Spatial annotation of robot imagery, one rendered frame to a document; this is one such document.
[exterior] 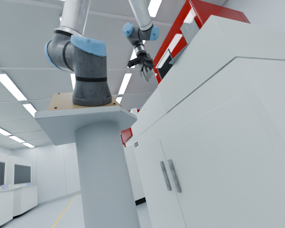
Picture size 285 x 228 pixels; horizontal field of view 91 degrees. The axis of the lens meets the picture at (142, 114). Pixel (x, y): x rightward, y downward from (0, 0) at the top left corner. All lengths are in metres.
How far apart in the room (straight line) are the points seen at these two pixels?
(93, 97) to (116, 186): 0.30
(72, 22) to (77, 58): 0.18
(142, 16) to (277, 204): 0.84
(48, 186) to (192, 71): 8.62
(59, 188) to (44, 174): 1.02
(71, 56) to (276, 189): 0.66
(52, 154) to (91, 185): 8.45
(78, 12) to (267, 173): 0.76
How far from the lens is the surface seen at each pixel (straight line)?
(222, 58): 0.45
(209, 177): 0.54
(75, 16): 0.69
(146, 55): 1.01
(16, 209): 6.81
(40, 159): 9.00
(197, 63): 0.50
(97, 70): 0.53
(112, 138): 0.48
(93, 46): 0.53
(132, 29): 0.97
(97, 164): 0.46
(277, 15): 2.83
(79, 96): 0.56
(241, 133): 0.42
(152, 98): 0.75
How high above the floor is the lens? 0.64
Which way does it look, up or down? 18 degrees up
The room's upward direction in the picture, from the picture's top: 16 degrees counter-clockwise
